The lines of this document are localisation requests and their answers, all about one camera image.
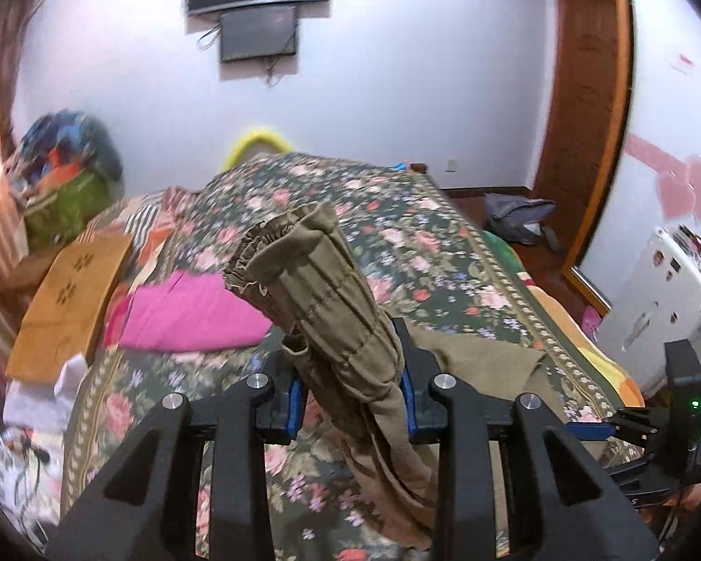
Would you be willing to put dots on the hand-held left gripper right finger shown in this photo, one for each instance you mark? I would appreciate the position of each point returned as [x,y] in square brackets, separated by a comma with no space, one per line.
[407,403]

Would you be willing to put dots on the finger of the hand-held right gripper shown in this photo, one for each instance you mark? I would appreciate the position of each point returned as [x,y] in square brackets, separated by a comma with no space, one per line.
[637,470]
[590,429]

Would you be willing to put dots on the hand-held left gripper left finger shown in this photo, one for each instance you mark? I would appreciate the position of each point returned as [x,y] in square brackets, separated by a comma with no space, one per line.
[295,415]

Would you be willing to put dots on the olive green pants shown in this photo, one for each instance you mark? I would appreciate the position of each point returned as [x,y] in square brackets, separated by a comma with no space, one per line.
[339,327]

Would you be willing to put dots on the orange cartoon bed sheet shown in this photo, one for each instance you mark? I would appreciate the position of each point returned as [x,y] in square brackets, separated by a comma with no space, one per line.
[607,362]

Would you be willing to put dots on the small pink bag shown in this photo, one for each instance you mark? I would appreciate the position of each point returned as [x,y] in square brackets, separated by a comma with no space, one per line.
[591,322]

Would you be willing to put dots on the white appliance with stickers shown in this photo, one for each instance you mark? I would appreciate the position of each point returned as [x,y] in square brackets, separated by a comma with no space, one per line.
[660,298]

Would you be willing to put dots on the pink folded cloth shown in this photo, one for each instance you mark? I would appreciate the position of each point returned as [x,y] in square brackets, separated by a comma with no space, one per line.
[193,315]

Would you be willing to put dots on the floral bed blanket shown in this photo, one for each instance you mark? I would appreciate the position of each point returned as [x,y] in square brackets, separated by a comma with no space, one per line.
[397,239]

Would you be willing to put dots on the grey backpack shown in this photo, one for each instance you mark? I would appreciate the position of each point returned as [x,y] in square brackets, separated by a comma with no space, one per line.
[517,219]

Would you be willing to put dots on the wooden bed footboard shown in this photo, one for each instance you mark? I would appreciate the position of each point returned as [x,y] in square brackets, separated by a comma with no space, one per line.
[420,168]

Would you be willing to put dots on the striped cloth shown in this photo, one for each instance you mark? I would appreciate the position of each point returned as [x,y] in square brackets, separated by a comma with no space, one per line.
[146,216]

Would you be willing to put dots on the wooden lap table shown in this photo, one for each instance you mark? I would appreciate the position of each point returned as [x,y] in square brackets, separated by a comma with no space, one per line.
[70,298]

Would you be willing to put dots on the yellow foam tube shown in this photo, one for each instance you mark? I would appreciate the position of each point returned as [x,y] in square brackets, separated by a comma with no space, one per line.
[257,143]

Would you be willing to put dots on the white patterned cloth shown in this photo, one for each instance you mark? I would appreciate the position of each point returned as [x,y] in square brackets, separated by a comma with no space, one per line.
[23,479]

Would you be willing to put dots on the wooden door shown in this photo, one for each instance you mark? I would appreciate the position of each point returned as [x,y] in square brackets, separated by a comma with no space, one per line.
[584,128]

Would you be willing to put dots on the wooden stool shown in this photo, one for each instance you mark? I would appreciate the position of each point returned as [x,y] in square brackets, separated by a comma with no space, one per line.
[32,269]

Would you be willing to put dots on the green fabric bag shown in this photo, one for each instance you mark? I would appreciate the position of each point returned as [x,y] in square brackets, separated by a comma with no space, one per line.
[67,210]

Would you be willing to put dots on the pile of clothes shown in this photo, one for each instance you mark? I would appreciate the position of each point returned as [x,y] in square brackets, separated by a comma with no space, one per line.
[64,140]

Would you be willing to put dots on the pink heart wall sticker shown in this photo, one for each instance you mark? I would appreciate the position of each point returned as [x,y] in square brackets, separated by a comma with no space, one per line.
[683,187]

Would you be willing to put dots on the white wall label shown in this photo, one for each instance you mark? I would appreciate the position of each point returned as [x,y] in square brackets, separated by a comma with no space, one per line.
[684,63]

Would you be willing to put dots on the small black wall monitor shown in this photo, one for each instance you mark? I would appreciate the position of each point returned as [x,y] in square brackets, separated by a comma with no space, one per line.
[259,35]

